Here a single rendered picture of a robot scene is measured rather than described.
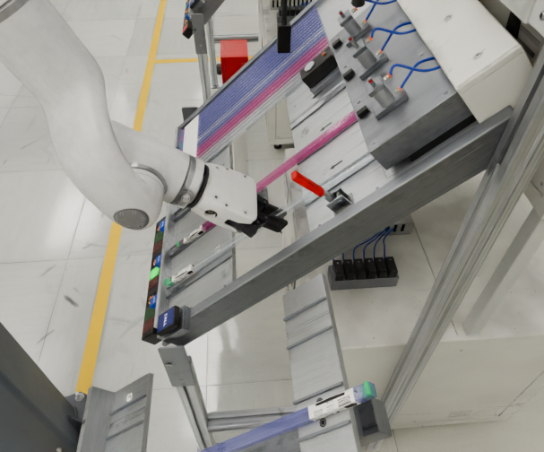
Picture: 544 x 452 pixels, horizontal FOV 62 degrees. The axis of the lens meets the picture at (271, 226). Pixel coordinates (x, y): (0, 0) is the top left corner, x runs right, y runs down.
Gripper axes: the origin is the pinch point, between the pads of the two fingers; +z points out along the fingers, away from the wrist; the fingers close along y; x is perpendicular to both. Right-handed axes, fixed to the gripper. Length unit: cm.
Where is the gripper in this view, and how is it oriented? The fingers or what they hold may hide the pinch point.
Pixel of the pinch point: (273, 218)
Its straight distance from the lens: 80.2
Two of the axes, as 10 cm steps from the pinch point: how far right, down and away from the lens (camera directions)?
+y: -0.5, -7.7, 6.4
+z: 8.2, 3.3, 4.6
